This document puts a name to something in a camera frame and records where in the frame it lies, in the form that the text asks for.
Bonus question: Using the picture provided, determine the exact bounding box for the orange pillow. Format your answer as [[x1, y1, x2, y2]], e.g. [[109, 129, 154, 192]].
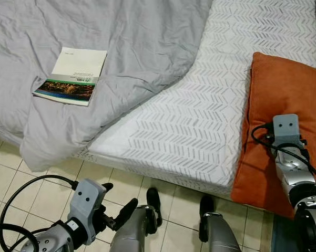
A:
[[230, 51, 316, 218]]

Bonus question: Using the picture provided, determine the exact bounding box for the white book with photo cover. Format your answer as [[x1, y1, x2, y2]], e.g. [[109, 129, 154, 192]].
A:
[[33, 47, 108, 107]]

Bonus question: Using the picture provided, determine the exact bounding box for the black robot left foot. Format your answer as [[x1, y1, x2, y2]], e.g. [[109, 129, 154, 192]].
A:
[[146, 187, 163, 227]]

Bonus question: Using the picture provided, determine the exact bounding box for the black robot foot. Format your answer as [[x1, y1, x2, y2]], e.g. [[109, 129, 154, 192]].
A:
[[199, 195, 215, 242], [146, 187, 163, 227]]

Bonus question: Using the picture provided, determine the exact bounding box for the mattress with chevron patterned sheet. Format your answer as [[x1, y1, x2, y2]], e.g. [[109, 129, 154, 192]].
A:
[[0, 0, 316, 199]]

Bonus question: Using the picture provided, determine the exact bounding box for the black robot right foot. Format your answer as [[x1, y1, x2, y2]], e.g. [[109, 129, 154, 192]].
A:
[[199, 195, 215, 242]]

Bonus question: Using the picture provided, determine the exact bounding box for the silver robot right leg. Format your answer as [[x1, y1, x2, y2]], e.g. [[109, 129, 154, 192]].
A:
[[200, 212, 241, 252]]

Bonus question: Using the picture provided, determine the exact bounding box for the light grey duvet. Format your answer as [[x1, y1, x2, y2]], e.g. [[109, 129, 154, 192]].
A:
[[0, 0, 213, 173]]

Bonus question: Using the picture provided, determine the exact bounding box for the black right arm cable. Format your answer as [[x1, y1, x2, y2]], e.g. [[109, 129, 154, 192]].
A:
[[251, 123, 316, 185]]

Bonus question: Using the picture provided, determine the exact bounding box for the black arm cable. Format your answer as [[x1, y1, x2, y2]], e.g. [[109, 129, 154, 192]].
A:
[[0, 175, 78, 252], [251, 123, 316, 185]]

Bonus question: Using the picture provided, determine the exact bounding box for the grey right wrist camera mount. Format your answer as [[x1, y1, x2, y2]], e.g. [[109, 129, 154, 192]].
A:
[[272, 114, 301, 149]]

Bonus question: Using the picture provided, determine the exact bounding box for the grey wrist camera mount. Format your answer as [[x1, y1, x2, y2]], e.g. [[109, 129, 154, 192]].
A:
[[272, 114, 301, 149], [68, 178, 107, 245]]

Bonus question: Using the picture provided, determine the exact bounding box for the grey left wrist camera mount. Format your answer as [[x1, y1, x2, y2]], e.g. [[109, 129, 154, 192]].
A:
[[68, 178, 107, 245]]

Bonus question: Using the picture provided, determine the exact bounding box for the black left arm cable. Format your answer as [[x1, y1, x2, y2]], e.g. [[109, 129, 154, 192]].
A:
[[0, 175, 78, 252]]

